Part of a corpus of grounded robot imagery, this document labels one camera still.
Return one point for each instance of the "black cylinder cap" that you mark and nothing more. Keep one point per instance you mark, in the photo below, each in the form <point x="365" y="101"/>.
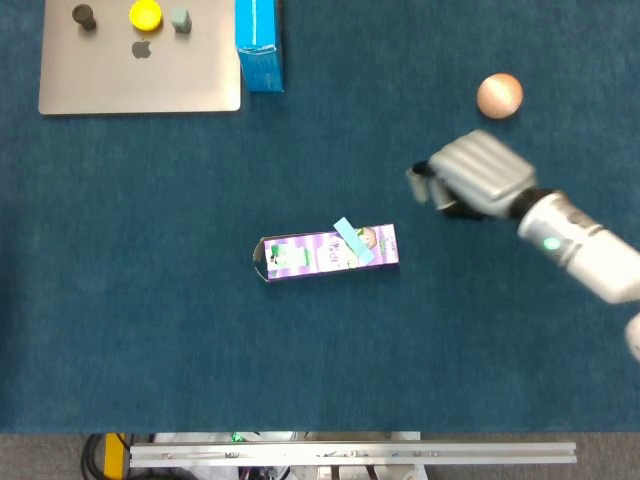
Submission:
<point x="84" y="16"/>

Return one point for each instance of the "blue upright carton box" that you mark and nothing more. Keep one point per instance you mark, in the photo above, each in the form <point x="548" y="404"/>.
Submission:
<point x="260" y="55"/>

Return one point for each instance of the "yellow fluted cap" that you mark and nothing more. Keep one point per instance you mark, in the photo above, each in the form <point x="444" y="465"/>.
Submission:
<point x="145" y="15"/>

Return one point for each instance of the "blue felt table cloth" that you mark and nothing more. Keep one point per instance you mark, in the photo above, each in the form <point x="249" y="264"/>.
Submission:
<point x="200" y="340"/>

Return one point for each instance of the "light blue piece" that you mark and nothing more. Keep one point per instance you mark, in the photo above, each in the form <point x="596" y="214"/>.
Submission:
<point x="354" y="240"/>

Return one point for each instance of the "peach coloured ball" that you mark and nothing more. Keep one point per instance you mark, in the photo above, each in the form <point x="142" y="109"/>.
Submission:
<point x="500" y="96"/>

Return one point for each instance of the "aluminium profile rail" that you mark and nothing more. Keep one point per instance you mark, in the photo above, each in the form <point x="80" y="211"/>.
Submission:
<point x="350" y="454"/>

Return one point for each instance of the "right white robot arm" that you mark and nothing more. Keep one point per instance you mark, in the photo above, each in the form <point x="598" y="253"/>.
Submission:
<point x="590" y="260"/>

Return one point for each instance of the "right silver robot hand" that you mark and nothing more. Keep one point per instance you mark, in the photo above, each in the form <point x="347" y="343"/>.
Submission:
<point x="480" y="170"/>

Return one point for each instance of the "silver closed laptop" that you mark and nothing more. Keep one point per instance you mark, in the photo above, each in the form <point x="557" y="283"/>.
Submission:
<point x="140" y="80"/>

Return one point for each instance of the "grey-green small block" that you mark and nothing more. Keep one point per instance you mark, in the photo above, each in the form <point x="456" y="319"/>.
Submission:
<point x="180" y="20"/>

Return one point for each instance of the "purple carton box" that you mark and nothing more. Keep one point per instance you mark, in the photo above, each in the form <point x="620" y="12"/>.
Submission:
<point x="305" y="257"/>

